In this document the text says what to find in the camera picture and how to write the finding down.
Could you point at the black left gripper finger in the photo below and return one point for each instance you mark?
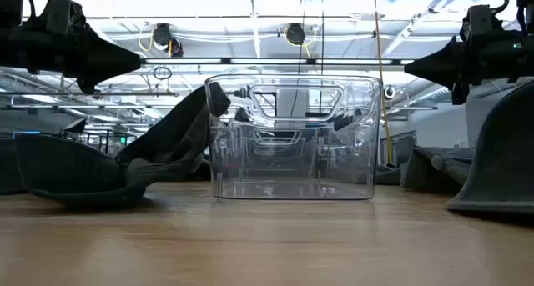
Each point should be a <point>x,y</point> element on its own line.
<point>104,58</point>

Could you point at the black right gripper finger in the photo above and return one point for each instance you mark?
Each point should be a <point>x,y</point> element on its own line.
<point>442,65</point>

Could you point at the black baseball cap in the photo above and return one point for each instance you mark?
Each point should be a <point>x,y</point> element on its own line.
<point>179,131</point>

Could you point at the blue-grey baseball cap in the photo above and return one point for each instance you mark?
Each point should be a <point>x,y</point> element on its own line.
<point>442,173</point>

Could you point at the dark grey sock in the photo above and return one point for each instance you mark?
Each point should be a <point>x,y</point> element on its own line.
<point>10,169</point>

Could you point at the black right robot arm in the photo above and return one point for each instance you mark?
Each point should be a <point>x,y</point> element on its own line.
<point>526,11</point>

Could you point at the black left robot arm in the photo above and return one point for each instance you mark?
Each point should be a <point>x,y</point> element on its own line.
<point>12,11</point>

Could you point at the blue-screen monitor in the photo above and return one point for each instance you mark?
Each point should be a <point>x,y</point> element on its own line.
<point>26,134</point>

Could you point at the long ceiling light strip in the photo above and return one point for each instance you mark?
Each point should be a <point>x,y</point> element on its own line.
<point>267,61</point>

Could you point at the clear plastic bin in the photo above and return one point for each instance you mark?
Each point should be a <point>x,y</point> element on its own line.
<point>292,169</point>

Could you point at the silver ventilation duct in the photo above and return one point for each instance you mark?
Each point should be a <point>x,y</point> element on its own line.
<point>429,95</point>

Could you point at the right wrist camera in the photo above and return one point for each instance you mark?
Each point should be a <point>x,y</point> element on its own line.
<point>477,21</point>

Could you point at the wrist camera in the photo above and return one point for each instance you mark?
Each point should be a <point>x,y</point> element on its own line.
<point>477,21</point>
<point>64,15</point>

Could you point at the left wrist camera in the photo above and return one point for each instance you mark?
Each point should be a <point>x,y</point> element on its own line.
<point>64,15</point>

